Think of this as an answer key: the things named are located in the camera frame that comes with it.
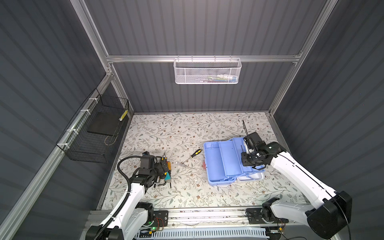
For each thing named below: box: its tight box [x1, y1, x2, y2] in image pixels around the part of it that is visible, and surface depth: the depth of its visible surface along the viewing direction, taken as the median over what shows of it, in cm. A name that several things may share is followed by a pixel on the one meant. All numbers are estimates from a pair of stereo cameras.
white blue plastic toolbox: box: [203, 137, 266, 186], surface depth 87 cm
